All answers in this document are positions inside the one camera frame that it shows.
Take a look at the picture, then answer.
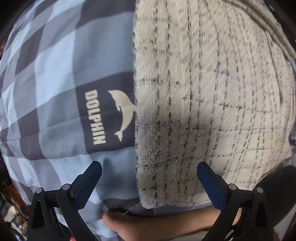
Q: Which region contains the cream fuzzy checked garment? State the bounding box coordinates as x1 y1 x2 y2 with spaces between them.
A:
133 1 295 208

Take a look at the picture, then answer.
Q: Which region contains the person's bare forearm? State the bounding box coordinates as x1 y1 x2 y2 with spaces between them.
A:
103 206 220 240

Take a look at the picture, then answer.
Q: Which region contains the blue grey checkered bedsheet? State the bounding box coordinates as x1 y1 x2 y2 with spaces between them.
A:
0 0 223 241

